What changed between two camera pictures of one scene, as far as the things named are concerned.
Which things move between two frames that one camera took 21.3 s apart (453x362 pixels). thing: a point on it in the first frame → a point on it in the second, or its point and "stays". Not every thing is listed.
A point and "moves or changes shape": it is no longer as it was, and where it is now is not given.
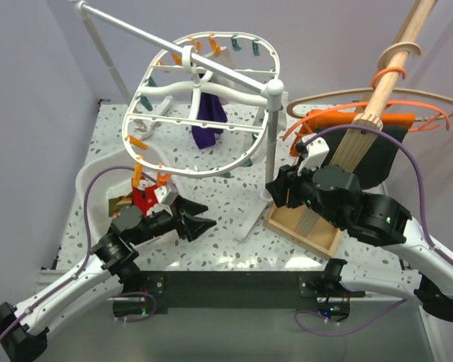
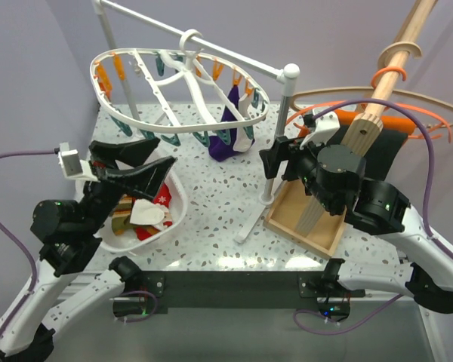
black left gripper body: (159, 222) → (100, 167)
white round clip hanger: (204, 105) moves or changes shape
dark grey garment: (376, 163) stays
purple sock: (211, 107) → (219, 150)
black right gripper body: (300, 188) → (300, 162)
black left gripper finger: (193, 227) → (145, 179)
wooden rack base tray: (303, 225) stays
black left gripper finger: (187, 206) → (126, 154)
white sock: (220, 80) → (243, 142)
